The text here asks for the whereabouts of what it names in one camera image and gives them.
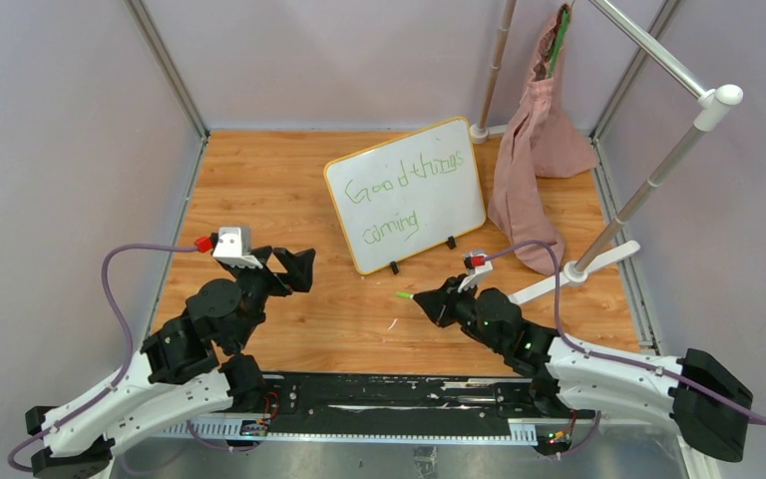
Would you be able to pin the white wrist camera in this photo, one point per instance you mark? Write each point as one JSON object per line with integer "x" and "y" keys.
{"x": 233, "y": 248}
{"x": 477, "y": 266}

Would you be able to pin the yellow framed whiteboard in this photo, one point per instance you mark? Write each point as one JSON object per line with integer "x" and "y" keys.
{"x": 406, "y": 195}

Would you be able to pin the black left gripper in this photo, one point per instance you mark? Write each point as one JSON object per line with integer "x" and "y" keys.
{"x": 298, "y": 276}

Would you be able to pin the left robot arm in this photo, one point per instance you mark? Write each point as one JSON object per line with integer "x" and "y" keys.
{"x": 193, "y": 364}

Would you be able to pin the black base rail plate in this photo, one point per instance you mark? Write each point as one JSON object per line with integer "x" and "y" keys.
{"x": 397, "y": 405}

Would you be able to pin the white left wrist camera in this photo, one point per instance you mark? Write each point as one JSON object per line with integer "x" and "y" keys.
{"x": 233, "y": 248}

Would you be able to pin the pink cloth bag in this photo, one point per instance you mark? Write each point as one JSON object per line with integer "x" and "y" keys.
{"x": 540, "y": 142}

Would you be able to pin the white clothes rack frame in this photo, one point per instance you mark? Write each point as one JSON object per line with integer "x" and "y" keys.
{"x": 616, "y": 142}

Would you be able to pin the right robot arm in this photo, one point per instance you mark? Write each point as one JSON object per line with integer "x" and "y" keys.
{"x": 694, "y": 395}

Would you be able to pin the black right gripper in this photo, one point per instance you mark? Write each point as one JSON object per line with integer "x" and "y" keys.
{"x": 440, "y": 303}

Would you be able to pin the wooden rack pole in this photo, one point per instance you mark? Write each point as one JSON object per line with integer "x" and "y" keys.
{"x": 480, "y": 130}

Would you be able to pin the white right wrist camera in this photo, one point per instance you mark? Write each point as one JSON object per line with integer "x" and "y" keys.
{"x": 477, "y": 266}

